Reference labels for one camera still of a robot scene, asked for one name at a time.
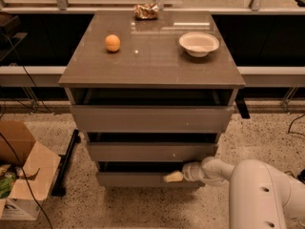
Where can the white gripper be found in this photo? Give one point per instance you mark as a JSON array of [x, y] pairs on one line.
[[191, 171]]

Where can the grey drawer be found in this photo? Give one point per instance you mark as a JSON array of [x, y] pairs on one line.
[[151, 152], [140, 174], [110, 119]]

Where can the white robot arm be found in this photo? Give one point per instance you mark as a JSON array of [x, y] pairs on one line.
[[260, 196]]

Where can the grey drawer cabinet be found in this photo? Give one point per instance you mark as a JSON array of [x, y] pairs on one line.
[[150, 70]]

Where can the open cardboard box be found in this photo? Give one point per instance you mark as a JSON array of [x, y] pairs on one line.
[[35, 166]]

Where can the black bar right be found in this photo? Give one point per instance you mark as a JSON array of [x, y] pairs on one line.
[[241, 105]]

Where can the black floor bar left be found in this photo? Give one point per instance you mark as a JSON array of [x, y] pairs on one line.
[[58, 189]]

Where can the white bowl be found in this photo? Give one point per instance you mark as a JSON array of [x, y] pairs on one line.
[[198, 44]]

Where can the orange fruit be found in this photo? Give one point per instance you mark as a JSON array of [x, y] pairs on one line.
[[112, 43]]

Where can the crumpled snack bag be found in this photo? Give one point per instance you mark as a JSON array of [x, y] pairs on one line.
[[146, 11]]

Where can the green item in box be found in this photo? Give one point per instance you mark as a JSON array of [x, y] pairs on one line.
[[7, 179]]

